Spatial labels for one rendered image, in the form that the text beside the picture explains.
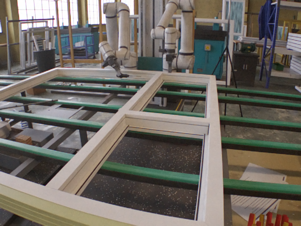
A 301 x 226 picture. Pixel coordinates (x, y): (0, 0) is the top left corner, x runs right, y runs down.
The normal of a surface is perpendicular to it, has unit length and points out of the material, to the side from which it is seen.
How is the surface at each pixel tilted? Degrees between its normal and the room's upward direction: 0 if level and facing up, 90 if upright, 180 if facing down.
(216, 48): 90
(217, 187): 0
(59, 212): 0
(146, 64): 90
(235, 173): 0
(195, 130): 90
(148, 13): 90
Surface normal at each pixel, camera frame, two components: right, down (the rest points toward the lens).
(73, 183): 0.97, 0.10
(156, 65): -0.30, 0.38
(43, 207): 0.00, -0.92
